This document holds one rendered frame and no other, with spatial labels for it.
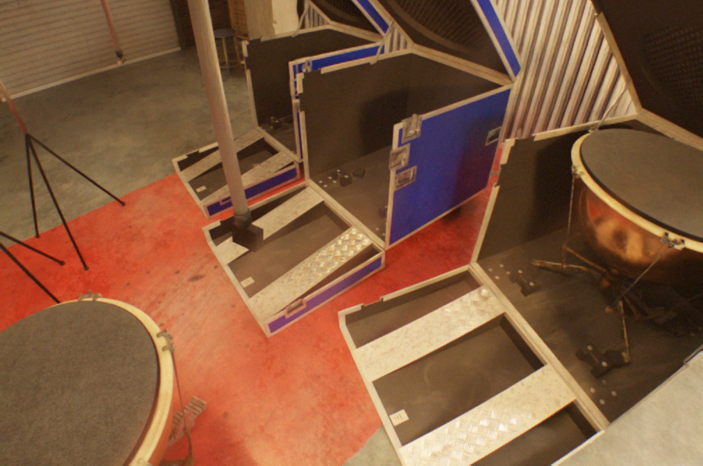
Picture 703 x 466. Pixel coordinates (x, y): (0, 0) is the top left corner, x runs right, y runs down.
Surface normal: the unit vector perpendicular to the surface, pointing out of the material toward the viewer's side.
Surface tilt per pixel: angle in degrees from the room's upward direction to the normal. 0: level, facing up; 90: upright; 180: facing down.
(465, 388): 2
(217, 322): 0
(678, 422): 0
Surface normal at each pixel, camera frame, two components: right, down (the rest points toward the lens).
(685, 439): 0.00, -0.78
